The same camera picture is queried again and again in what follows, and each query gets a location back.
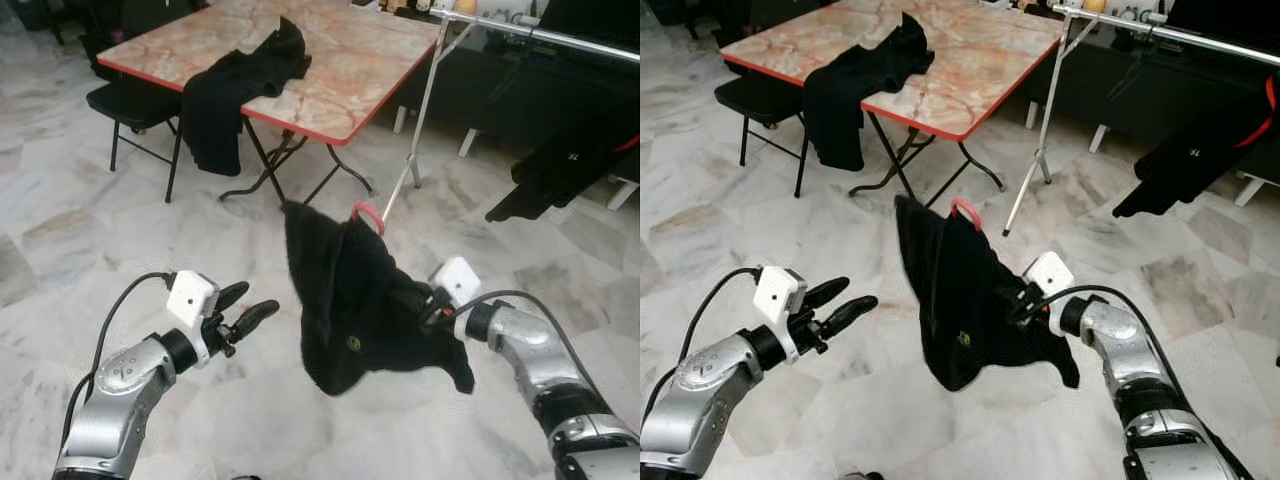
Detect marble folding table red rim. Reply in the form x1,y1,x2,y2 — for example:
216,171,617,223
97,0,443,204
718,0,1066,201

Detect black chair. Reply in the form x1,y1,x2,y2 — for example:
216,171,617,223
78,0,206,204
700,0,831,199

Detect black shirt with green logo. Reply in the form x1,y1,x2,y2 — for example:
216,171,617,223
282,200,476,398
893,193,1081,393

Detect black TV cabinet white legs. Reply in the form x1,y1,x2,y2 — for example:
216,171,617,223
390,20,641,211
1020,15,1280,209

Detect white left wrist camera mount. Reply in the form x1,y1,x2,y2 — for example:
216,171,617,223
752,265,809,363
165,270,221,367

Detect black garment with FSL print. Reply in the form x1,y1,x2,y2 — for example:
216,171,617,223
485,100,641,223
1112,95,1280,219

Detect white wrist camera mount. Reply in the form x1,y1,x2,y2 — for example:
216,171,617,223
165,270,221,367
432,256,483,309
1024,251,1076,301
752,265,809,363

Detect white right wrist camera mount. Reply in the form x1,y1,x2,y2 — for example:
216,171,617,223
1024,251,1076,301
432,256,483,309

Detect plain black garment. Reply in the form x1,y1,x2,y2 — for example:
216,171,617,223
802,12,936,173
180,17,313,178

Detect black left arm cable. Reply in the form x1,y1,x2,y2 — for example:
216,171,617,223
60,270,179,446
645,266,763,421

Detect silver metal clothes rack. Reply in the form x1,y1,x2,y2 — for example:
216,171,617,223
378,5,641,229
1002,3,1280,239

